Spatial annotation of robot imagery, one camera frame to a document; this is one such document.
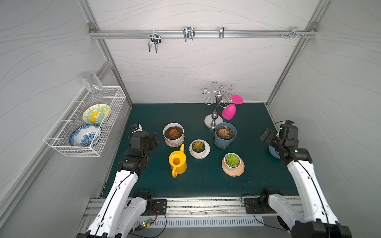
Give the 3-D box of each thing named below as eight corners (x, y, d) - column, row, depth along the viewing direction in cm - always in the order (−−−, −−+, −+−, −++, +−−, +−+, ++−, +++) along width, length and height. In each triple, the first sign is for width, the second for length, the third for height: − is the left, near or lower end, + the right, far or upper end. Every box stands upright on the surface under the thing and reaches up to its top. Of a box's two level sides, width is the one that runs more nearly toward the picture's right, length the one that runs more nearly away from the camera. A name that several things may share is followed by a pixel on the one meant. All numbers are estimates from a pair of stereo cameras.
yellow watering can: (169, 178, 83) (167, 172, 75) (172, 152, 94) (170, 143, 86) (186, 178, 83) (185, 172, 75) (187, 152, 94) (186, 143, 86)
